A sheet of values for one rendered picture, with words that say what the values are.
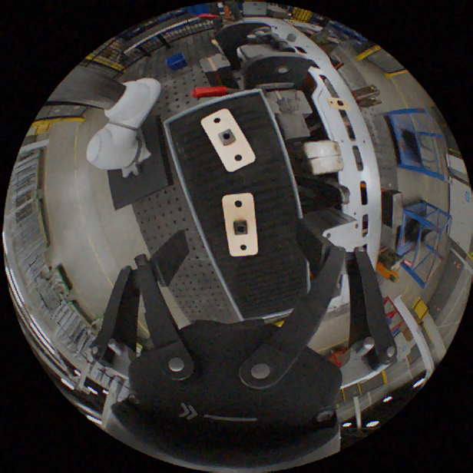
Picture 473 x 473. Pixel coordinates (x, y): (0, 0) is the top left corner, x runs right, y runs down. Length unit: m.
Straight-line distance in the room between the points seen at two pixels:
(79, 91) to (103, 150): 0.28
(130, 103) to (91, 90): 0.19
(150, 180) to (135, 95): 0.39
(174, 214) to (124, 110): 0.53
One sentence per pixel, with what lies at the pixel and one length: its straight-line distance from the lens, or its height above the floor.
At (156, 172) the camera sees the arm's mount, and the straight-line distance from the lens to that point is 0.71.
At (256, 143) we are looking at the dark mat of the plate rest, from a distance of 0.20.
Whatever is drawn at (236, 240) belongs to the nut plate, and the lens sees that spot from 0.21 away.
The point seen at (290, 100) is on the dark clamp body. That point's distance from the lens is 0.34.
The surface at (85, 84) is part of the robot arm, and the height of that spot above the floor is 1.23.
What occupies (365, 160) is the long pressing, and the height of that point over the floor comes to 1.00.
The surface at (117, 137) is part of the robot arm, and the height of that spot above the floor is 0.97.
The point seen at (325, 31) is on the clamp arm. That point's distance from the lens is 0.79.
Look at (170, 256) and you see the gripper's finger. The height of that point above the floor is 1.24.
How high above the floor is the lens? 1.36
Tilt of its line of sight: 68 degrees down
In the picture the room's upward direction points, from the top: 175 degrees counter-clockwise
